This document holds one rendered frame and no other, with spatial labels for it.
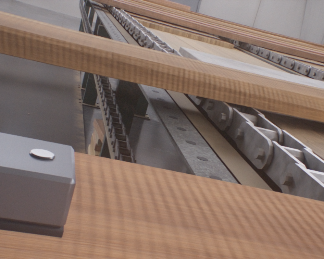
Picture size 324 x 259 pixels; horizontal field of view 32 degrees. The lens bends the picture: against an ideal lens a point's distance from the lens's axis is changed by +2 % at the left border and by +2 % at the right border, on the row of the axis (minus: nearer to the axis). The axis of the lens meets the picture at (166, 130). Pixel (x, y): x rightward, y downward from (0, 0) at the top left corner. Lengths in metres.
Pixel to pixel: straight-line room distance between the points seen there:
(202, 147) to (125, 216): 0.36
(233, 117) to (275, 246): 0.44
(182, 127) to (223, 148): 0.06
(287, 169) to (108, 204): 0.30
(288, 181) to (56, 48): 0.29
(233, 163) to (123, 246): 0.37
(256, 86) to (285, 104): 0.04
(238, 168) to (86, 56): 0.21
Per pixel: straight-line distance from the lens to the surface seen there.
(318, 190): 0.42
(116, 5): 2.59
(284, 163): 0.49
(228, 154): 0.56
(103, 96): 2.07
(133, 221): 0.18
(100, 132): 2.87
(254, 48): 2.50
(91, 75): 4.39
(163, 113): 0.64
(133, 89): 2.41
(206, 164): 0.48
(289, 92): 0.73
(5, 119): 3.50
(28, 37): 0.61
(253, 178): 0.50
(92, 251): 0.16
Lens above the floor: 0.95
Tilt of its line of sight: 13 degrees down
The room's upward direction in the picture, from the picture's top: 15 degrees clockwise
